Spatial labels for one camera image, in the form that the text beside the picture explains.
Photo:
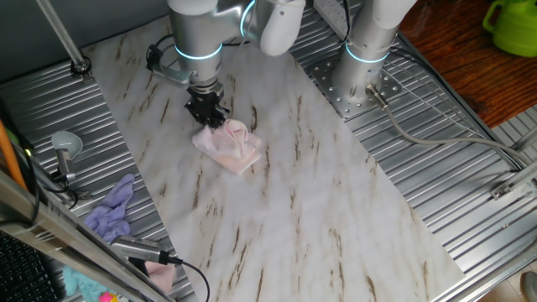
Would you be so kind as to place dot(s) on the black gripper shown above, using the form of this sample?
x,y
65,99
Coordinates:
x,y
205,100

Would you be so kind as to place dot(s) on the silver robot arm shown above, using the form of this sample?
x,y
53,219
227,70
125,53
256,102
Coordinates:
x,y
193,29

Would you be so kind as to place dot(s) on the pink plush cloth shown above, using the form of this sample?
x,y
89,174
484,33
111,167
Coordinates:
x,y
161,274

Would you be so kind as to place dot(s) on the marble patterned mat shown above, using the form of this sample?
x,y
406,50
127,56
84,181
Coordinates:
x,y
314,209

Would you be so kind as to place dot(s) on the purple towel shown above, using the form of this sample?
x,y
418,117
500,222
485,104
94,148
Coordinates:
x,y
110,214

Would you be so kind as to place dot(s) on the aluminium pole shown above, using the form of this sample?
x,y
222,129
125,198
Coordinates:
x,y
63,38

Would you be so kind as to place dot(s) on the orange stick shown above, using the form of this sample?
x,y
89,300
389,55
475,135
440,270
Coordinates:
x,y
10,159

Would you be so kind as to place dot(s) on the pink and yellow toy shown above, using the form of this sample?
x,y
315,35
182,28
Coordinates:
x,y
108,298

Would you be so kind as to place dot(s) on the teal fluffy towel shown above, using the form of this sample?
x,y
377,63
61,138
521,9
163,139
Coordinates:
x,y
84,285

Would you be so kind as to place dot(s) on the black keyboard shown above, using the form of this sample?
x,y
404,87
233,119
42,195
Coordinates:
x,y
21,277

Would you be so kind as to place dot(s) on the brown wooden desk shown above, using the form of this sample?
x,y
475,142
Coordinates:
x,y
461,71

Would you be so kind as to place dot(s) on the green watering can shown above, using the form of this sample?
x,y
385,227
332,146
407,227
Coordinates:
x,y
518,29

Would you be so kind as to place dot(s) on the grey shoe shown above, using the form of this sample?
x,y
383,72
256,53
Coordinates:
x,y
529,287

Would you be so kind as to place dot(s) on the silver camera bracket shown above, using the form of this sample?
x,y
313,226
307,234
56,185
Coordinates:
x,y
172,76

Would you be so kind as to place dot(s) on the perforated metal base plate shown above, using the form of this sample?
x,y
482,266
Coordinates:
x,y
327,79

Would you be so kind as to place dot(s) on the aluminium frame beam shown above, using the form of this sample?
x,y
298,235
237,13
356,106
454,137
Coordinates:
x,y
63,243

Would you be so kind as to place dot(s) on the metal corner bracket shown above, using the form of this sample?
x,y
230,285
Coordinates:
x,y
501,191

